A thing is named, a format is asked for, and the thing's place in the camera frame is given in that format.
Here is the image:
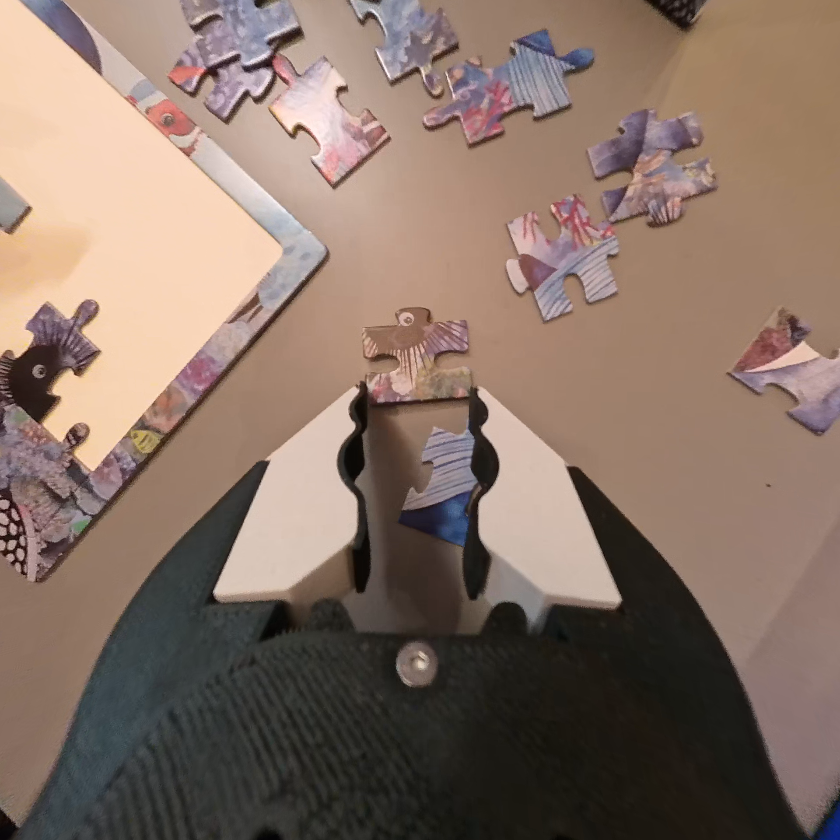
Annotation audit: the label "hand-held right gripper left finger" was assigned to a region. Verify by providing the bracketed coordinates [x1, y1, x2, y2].
[212, 382, 373, 605]

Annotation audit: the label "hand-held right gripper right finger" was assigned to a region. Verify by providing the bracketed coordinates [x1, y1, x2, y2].
[463, 386, 622, 634]

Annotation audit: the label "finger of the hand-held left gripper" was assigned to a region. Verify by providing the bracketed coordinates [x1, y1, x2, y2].
[0, 176, 32, 235]

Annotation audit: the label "ocean jigsaw puzzle tray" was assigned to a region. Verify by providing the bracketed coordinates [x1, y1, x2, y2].
[0, 0, 329, 584]

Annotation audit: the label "black sea urchin puzzle piece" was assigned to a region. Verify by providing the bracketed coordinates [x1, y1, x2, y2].
[0, 298, 102, 424]

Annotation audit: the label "sea urchin coral puzzle piece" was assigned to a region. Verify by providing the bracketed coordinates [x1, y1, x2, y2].
[362, 308, 473, 403]

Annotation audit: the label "assembled coral reef puzzle pieces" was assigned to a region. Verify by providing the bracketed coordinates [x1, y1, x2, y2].
[0, 387, 93, 526]

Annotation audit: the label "scattered loose puzzle pieces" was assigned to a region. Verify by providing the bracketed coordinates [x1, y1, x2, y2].
[167, 0, 840, 549]

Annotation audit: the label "illustrated puzzle box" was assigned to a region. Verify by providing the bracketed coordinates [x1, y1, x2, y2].
[646, 0, 708, 28]

